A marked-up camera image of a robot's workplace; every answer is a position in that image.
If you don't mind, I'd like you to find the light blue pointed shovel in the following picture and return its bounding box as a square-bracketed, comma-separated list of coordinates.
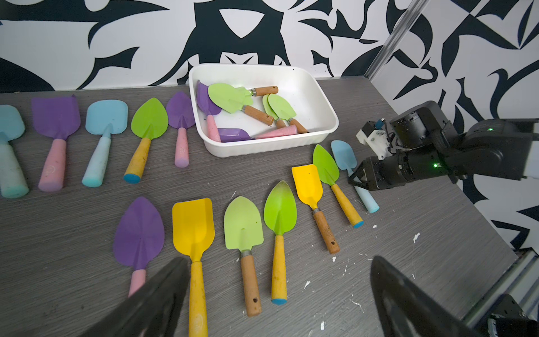
[331, 140, 380, 213]

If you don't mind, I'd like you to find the purple shovel lying in box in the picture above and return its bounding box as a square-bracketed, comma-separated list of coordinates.
[217, 124, 299, 143]

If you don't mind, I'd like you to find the yellow toy shovel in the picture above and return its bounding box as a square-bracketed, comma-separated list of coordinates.
[172, 198, 215, 336]

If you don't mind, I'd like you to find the green shovel yellow blue-tipped handle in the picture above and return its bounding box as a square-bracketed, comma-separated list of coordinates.
[312, 144, 364, 228]

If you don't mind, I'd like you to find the purple pointed shovel pink handle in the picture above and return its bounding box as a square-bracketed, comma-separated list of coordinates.
[113, 197, 165, 296]

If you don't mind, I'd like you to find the purple shovel in box left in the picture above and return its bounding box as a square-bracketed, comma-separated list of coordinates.
[197, 81, 222, 143]

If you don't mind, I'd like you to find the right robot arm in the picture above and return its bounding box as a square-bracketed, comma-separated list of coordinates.
[348, 101, 538, 191]

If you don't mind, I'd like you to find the teal square shovel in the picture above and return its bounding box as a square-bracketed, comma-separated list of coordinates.
[1, 105, 29, 199]

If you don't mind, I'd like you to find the yellow shovel wooden handle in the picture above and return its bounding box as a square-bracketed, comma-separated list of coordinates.
[291, 164, 340, 254]

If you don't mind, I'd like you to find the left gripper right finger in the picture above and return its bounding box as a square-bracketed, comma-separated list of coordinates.
[370, 256, 480, 336]

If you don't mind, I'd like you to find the green pointed shovel yellow handle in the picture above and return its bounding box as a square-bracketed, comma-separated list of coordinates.
[264, 181, 298, 306]

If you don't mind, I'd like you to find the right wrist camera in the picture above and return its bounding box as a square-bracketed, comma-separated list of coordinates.
[356, 119, 392, 160]

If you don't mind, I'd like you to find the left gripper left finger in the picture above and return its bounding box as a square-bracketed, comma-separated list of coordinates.
[82, 257, 190, 336]

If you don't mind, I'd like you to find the green shovel brown wooden handle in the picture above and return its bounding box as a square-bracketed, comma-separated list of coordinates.
[268, 94, 308, 134]

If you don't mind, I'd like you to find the white plastic storage box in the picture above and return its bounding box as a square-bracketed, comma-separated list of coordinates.
[188, 63, 339, 158]

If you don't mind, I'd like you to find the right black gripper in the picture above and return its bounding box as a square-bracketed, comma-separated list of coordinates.
[348, 101, 459, 191]

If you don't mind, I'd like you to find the blue toy shovel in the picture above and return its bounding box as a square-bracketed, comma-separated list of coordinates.
[81, 100, 129, 188]

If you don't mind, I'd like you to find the purple square shovel pink handle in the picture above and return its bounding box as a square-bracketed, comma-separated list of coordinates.
[31, 95, 81, 192]

